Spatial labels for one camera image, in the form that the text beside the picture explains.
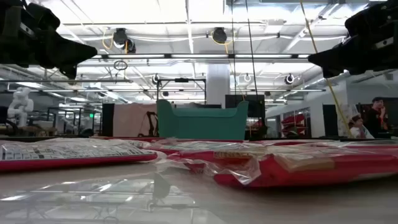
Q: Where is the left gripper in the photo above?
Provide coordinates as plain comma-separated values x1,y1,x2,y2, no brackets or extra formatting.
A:
0,0,98,79

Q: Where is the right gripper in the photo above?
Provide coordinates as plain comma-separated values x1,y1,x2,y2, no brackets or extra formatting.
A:
307,0,398,78

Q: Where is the red popcorn bag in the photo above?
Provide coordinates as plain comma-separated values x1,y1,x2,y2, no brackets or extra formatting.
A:
0,138,158,172
149,139,268,154
93,136,165,141
155,146,398,189
326,139,398,149
261,139,346,151

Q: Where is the white patterned cloth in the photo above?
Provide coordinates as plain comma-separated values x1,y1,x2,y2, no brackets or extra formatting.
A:
337,103,361,138

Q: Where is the white humanoid robot figure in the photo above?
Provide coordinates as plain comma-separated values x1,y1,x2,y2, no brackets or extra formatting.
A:
6,86,34,128

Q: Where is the person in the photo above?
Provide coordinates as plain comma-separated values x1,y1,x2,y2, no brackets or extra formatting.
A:
364,96,389,133
348,114,375,139

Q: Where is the black upright panel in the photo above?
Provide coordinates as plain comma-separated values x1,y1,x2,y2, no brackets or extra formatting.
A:
101,103,115,137

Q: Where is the pink curtain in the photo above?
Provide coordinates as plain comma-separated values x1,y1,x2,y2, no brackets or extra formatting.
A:
113,103,158,138

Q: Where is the black monitor screen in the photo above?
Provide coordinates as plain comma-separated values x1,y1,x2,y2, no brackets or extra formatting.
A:
225,94,266,138

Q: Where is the white pillar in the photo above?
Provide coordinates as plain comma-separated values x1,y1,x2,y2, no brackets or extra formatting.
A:
206,63,231,108

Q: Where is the black overhead light bar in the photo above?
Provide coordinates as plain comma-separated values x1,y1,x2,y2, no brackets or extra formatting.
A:
77,54,312,60

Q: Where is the teal plastic basket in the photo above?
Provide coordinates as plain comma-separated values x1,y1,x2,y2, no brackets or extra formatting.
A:
156,98,249,141

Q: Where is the yellow hanging cable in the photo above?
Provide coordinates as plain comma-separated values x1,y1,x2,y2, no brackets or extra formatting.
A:
299,0,354,138

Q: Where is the black ceiling cable reel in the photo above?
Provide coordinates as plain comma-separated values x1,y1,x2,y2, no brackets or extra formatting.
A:
212,27,228,45
112,27,137,54

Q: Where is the black table frame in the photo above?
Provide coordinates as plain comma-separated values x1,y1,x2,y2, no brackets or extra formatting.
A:
0,136,398,143

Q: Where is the thin black hanging cable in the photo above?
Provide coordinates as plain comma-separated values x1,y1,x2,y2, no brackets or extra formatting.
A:
231,0,236,96

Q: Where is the black gantry frame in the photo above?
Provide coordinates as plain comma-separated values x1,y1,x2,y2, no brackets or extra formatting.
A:
156,78,207,105

